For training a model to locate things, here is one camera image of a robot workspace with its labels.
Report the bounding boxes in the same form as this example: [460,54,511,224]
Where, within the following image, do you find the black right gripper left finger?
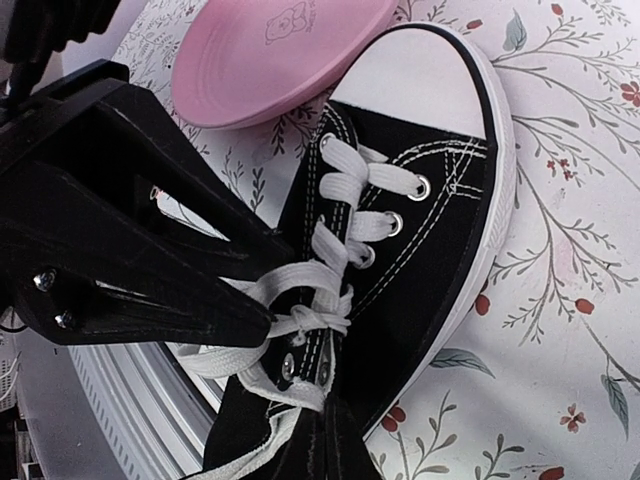
[266,410,325,480]

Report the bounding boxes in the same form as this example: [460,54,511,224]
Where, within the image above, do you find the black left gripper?
[1,60,294,280]

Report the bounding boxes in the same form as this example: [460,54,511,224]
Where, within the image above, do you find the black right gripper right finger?
[324,396,381,480]

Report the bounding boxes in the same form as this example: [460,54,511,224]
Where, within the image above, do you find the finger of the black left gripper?
[1,162,273,347]

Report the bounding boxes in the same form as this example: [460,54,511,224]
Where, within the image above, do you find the black white canvas sneaker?
[177,22,516,479]

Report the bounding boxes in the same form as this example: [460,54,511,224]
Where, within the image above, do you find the pink plastic plate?
[171,0,397,129]

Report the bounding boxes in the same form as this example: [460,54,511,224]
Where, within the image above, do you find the floral patterned table mat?
[114,0,640,480]

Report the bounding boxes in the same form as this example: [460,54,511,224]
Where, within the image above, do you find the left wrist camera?
[1,0,120,64]

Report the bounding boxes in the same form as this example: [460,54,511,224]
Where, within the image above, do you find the aluminium front rail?
[12,331,223,479]

